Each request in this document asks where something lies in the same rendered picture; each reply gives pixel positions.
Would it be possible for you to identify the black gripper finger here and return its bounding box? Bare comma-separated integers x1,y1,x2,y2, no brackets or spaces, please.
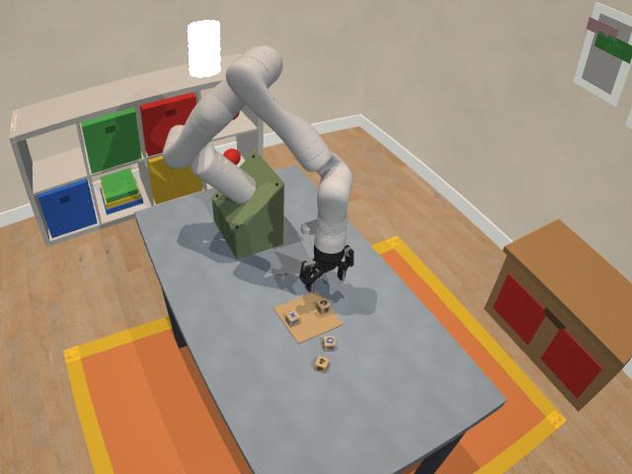
334,245,354,280
299,261,330,293

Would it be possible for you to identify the tan letter block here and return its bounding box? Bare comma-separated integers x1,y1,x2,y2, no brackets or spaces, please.
323,336,336,352
316,298,331,315
285,310,300,327
314,356,329,373

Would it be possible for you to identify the tan flat mat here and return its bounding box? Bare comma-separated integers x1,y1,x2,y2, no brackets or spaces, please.
274,291,343,344

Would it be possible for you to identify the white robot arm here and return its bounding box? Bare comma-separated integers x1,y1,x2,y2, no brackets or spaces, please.
163,45,353,254

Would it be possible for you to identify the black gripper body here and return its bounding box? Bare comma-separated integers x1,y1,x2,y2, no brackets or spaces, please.
312,244,345,273

